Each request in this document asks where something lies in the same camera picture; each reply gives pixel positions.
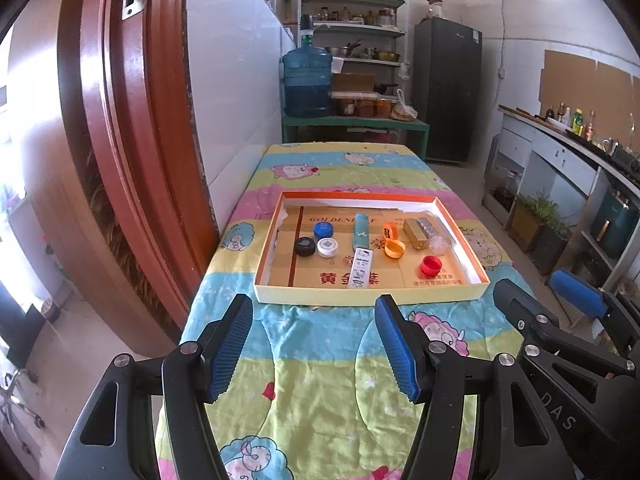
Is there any cartoon printed blanket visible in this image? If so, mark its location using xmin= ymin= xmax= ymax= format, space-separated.
xmin=155 ymin=142 xmax=518 ymax=480

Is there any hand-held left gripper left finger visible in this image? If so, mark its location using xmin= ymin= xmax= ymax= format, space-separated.
xmin=52 ymin=294 xmax=254 ymax=480

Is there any red-brown wooden door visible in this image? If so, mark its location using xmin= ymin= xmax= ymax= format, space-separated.
xmin=5 ymin=0 xmax=221 ymax=356

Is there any cardboard sheet on wall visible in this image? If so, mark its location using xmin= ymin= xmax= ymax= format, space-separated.
xmin=539 ymin=49 xmax=640 ymax=121

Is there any gold box with clear lid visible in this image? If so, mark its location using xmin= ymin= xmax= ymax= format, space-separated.
xmin=403 ymin=217 xmax=451 ymax=257

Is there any blue water jug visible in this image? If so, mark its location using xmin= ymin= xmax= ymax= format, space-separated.
xmin=281 ymin=45 xmax=335 ymax=118

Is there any plastic bag of food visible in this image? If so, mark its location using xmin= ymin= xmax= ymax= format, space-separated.
xmin=390 ymin=89 xmax=418 ymax=121

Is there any white cartoon print lighter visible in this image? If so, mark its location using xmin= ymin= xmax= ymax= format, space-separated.
xmin=350 ymin=247 xmax=374 ymax=289

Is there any shallow cardboard tray box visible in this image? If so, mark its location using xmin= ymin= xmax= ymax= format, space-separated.
xmin=253 ymin=190 xmax=488 ymax=306

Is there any kitchen counter with cabinets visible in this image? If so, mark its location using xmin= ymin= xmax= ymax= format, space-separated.
xmin=492 ymin=105 xmax=640 ymax=311

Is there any teal lighter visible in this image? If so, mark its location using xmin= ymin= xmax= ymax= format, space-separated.
xmin=353 ymin=213 xmax=371 ymax=250

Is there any dark grey refrigerator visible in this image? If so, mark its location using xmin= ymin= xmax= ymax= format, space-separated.
xmin=412 ymin=16 xmax=483 ymax=163

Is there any teal kitchen appliance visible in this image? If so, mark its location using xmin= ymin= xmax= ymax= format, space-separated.
xmin=590 ymin=185 xmax=633 ymax=258

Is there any office chair base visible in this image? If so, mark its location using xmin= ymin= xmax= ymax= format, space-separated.
xmin=0 ymin=367 xmax=47 ymax=429

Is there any potted plant in dark pot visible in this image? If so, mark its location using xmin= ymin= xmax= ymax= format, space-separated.
xmin=532 ymin=217 xmax=572 ymax=276

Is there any green low table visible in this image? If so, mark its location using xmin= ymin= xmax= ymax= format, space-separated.
xmin=281 ymin=114 xmax=431 ymax=161

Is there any white metal shelf rack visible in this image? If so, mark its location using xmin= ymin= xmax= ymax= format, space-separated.
xmin=297 ymin=0 xmax=408 ymax=116

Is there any potted plant in brown box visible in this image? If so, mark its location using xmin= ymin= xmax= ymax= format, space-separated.
xmin=510 ymin=195 xmax=558 ymax=253

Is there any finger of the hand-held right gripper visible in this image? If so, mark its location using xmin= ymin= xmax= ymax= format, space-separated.
xmin=492 ymin=278 xmax=635 ymax=377
xmin=549 ymin=269 xmax=640 ymax=357

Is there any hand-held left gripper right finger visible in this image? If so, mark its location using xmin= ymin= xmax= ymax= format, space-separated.
xmin=375 ymin=294 xmax=576 ymax=480

